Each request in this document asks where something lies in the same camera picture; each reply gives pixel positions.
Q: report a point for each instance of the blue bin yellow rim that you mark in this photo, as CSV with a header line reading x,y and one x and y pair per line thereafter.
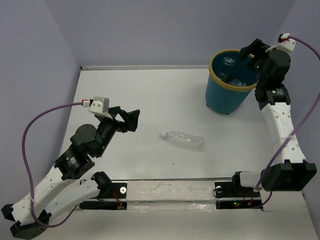
x,y
221,97

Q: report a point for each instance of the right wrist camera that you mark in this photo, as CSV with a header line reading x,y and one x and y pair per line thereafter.
x,y
285,44

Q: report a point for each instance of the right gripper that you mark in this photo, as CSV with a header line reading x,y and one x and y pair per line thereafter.
x,y
257,48

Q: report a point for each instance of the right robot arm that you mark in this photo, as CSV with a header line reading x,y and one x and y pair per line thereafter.
x,y
288,170

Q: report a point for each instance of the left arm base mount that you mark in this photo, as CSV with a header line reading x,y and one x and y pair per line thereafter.
x,y
111,194

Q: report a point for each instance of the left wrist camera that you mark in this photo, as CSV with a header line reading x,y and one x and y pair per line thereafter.
x,y
100,107

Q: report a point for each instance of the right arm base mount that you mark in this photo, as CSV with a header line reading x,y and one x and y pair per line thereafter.
x,y
231,195

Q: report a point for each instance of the clear slim plastic bottle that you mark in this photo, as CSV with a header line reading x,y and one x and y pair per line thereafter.
x,y
225,68

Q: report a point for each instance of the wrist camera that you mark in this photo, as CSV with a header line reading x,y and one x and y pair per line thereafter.
x,y
285,44
100,107

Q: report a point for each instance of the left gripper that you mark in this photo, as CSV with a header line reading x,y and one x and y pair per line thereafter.
x,y
132,118

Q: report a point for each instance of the green label plastic bottle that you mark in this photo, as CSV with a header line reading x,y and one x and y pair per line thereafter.
x,y
237,83

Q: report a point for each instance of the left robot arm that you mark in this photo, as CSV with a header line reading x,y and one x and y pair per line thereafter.
x,y
33,214

